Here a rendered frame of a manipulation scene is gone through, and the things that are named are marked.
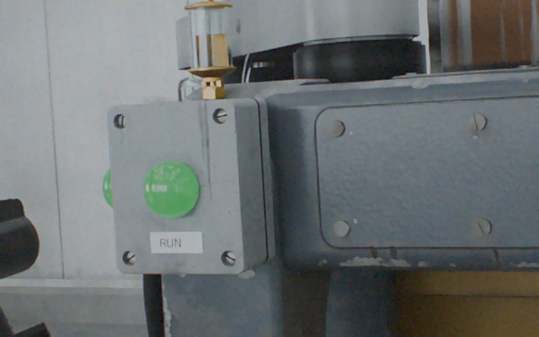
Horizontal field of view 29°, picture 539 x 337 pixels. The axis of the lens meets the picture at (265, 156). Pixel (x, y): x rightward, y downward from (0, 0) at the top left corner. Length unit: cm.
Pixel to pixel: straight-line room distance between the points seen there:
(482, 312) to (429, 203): 32
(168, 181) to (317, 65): 19
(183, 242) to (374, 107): 12
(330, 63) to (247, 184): 16
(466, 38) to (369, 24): 38
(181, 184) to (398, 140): 12
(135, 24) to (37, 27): 70
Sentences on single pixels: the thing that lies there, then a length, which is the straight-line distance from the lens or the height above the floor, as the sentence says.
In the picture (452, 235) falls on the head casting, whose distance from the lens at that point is 56.
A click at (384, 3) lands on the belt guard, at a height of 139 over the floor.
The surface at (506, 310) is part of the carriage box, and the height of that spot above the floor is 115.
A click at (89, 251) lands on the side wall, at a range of 678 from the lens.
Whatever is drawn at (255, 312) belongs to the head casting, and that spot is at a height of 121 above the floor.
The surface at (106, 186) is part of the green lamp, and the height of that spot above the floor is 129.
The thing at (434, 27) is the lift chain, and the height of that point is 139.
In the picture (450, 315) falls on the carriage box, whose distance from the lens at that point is 87.
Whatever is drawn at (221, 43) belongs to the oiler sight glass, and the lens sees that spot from 62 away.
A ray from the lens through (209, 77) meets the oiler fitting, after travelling 63.
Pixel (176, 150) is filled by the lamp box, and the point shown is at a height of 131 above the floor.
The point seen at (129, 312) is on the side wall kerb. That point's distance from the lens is 666.
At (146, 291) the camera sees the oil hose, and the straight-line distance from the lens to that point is 64.
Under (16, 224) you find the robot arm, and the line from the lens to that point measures 96.
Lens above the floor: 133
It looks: 3 degrees down
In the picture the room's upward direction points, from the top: 3 degrees counter-clockwise
